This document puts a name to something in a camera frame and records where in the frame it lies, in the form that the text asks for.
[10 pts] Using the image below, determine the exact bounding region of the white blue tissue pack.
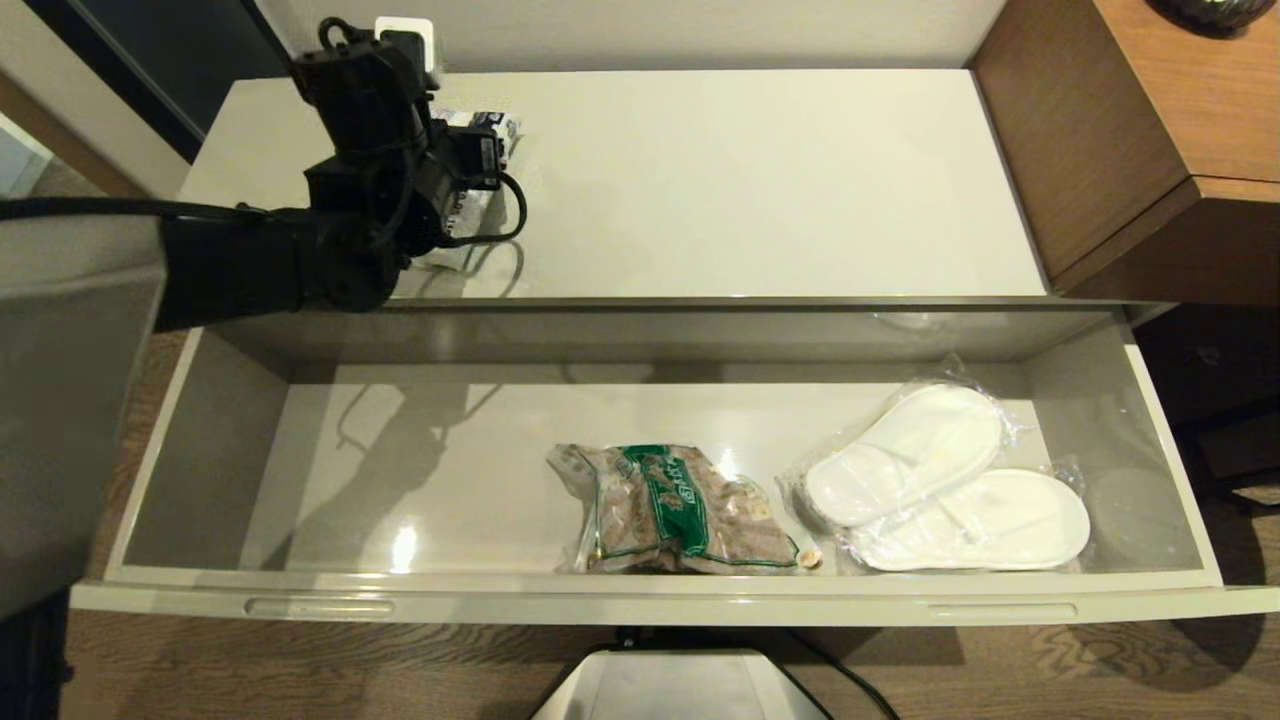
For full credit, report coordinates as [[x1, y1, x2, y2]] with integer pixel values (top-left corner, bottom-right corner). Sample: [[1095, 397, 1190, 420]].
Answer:
[[413, 107, 524, 273]]

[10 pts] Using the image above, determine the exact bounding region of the beige cabinet drawer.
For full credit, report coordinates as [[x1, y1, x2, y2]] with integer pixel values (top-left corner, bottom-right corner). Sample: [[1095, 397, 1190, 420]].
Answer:
[[70, 305, 1280, 628]]

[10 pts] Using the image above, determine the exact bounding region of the silver black robot base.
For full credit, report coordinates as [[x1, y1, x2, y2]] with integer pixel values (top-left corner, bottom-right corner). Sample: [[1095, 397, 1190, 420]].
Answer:
[[530, 648, 833, 720]]

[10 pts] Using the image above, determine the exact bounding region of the beige glossy cabinet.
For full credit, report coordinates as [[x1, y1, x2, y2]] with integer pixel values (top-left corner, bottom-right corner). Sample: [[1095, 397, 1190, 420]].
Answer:
[[175, 68, 1141, 386]]

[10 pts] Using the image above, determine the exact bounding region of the dark glass panel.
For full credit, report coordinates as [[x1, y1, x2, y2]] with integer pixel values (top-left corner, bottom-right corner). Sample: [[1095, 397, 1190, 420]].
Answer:
[[25, 0, 304, 163]]

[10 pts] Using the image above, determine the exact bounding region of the green printed snack bag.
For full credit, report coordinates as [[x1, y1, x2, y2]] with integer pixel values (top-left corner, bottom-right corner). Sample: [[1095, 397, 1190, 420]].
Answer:
[[546, 442, 803, 575]]

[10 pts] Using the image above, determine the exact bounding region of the white disposable slipper in plastic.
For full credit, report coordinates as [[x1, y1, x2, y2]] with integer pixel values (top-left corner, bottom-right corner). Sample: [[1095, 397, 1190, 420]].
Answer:
[[802, 384, 1005, 530], [848, 468, 1092, 574]]

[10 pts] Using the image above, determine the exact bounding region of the brown wooden desk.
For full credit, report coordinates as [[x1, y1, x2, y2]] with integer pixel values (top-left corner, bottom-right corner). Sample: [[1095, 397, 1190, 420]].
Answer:
[[968, 0, 1280, 307]]

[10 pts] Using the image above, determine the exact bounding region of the dark round bowl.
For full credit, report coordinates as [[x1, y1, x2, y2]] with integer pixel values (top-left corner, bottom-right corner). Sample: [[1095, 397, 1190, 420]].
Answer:
[[1148, 0, 1269, 37]]

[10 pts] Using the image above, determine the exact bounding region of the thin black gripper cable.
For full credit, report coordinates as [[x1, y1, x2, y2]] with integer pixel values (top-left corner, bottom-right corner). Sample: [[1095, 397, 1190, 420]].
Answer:
[[428, 168, 529, 251]]

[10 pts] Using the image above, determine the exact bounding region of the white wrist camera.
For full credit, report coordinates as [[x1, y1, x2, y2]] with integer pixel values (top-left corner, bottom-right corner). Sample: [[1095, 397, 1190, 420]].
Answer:
[[374, 16, 439, 74]]

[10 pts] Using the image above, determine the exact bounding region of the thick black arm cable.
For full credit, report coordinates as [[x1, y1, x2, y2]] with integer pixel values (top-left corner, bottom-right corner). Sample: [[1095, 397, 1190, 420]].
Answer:
[[0, 196, 277, 224]]

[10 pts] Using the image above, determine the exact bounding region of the black base power cable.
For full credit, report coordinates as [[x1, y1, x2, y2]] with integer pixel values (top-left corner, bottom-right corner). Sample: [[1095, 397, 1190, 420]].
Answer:
[[613, 621, 901, 720]]

